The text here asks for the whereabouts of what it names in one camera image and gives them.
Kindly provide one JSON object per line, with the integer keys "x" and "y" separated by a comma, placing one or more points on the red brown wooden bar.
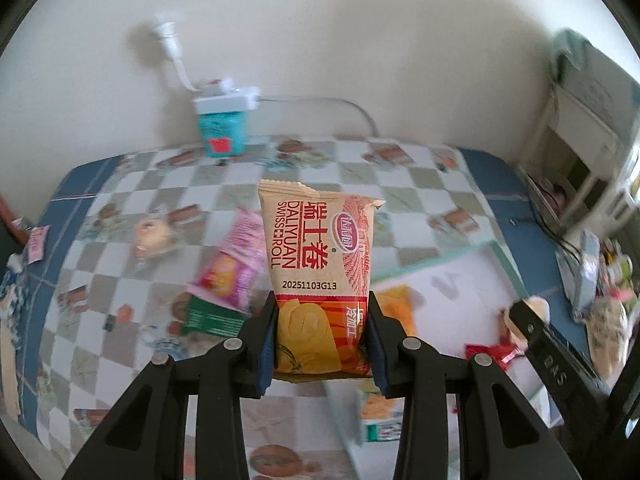
{"x": 5, "y": 212}

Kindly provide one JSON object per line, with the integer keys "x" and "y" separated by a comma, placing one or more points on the white phone stand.
{"x": 565, "y": 270}

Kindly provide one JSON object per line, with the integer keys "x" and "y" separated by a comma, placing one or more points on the blue tablecloth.
{"x": 492, "y": 175}

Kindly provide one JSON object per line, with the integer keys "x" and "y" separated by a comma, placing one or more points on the teal cube box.
{"x": 222, "y": 132}

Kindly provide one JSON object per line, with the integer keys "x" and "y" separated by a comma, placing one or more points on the black smartphone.
{"x": 585, "y": 280}

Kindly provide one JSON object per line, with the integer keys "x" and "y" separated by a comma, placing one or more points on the clear bag of bread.
{"x": 607, "y": 330}

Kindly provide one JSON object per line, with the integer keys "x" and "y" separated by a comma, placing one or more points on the white power strip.
{"x": 225, "y": 101}

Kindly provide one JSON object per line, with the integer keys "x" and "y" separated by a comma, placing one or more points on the small pink sachet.
{"x": 37, "y": 245}

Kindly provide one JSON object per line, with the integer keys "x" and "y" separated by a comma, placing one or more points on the small red white packet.
{"x": 377, "y": 410}

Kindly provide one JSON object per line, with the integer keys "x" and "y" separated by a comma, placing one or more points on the small dark red candy packet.
{"x": 487, "y": 352}

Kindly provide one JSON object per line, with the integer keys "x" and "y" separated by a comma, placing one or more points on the cream bread packet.
{"x": 150, "y": 232}

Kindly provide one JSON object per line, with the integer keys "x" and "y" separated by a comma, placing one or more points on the teal cloth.
{"x": 570, "y": 45}

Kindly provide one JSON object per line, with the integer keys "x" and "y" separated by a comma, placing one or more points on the blue white patterned object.
{"x": 10, "y": 285}

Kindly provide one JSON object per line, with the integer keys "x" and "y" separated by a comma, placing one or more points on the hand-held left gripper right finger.
{"x": 378, "y": 365}

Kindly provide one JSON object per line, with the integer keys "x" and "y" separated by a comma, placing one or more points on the peach egg shaped packet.
{"x": 539, "y": 306}

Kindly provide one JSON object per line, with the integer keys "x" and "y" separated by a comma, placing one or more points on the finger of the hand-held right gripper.
{"x": 550, "y": 360}

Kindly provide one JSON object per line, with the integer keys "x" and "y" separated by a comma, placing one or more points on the pink snack packet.
{"x": 227, "y": 265}

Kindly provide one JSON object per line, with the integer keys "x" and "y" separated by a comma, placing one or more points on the orange beige cake roll packet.
{"x": 310, "y": 260}

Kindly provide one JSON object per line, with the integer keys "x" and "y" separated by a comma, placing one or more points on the white switch plug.
{"x": 220, "y": 85}

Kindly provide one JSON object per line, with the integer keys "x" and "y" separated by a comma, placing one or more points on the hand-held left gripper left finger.
{"x": 264, "y": 370}

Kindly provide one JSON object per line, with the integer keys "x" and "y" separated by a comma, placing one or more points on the green snack packet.
{"x": 207, "y": 315}

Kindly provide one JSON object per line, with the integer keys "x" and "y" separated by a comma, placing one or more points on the white wooden shelf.
{"x": 580, "y": 110}

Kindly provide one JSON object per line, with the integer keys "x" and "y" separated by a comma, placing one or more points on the yellow snack packet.
{"x": 397, "y": 305}

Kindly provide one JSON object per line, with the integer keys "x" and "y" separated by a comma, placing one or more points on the checked printed tablecloth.
{"x": 125, "y": 310}

